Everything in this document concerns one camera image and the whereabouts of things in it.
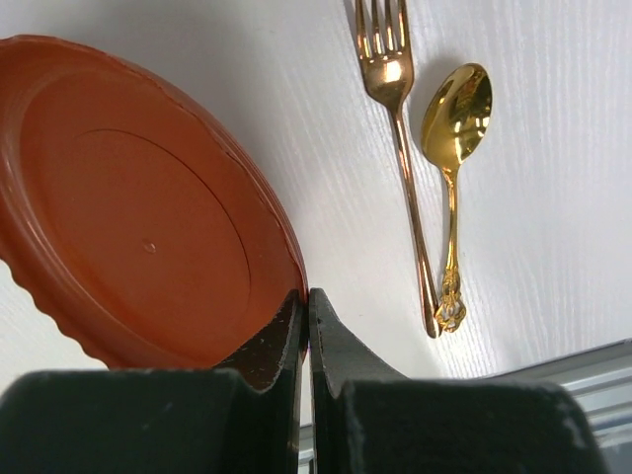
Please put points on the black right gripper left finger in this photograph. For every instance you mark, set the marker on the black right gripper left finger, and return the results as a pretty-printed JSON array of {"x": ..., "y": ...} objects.
[{"x": 240, "y": 416}]

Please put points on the gold ornate spoon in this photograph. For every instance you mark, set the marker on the gold ornate spoon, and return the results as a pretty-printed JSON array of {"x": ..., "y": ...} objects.
[{"x": 454, "y": 124}]

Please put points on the red round plastic plate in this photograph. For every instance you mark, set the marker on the red round plastic plate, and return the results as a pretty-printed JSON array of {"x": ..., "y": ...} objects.
[{"x": 130, "y": 215}]

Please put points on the copper-coloured fork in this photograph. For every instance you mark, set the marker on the copper-coloured fork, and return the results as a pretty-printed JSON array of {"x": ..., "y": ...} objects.
[{"x": 387, "y": 70}]

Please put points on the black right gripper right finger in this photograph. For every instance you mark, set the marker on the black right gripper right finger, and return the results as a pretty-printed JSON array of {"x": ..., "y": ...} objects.
[{"x": 370, "y": 418}]

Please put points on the aluminium front rail frame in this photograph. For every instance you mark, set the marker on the aluminium front rail frame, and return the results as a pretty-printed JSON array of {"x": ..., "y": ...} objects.
[{"x": 598, "y": 379}]

